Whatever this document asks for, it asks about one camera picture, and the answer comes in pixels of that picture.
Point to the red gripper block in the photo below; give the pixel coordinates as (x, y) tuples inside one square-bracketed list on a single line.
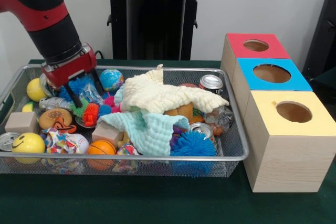
[(73, 70)]

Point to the clear packet of orange snacks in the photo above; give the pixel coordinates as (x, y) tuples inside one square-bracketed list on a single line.
[(220, 121)]

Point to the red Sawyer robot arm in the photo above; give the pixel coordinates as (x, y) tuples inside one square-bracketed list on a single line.
[(39, 11)]

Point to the wooden box with three holes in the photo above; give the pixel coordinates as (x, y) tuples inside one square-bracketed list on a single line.
[(288, 155)]

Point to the blue spiky rubber ball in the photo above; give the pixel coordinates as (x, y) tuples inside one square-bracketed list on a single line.
[(78, 82)]

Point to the blue green globe ball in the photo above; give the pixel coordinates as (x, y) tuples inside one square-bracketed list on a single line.
[(111, 79)]

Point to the toy hamburger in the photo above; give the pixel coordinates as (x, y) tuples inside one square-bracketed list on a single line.
[(52, 116)]

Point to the small white baseball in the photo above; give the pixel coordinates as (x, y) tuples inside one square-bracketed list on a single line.
[(80, 142)]

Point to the small orange basketball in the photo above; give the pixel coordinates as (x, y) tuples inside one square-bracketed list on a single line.
[(102, 147)]

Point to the cream waffle cloth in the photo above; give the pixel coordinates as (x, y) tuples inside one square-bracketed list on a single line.
[(157, 95)]

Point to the plain wooden cube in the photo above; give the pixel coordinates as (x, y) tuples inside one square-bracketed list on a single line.
[(21, 123)]

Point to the yellow smiley ball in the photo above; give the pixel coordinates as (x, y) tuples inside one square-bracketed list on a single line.
[(28, 142)]

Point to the mint waffle cloth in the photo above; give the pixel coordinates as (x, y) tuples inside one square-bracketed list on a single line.
[(155, 132)]

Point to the blue furry monster toy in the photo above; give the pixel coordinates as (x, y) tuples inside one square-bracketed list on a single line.
[(193, 145)]

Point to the dark green side table cloth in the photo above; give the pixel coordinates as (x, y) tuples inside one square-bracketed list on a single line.
[(324, 87)]

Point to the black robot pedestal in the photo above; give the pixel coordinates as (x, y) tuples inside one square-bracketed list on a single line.
[(157, 24)]

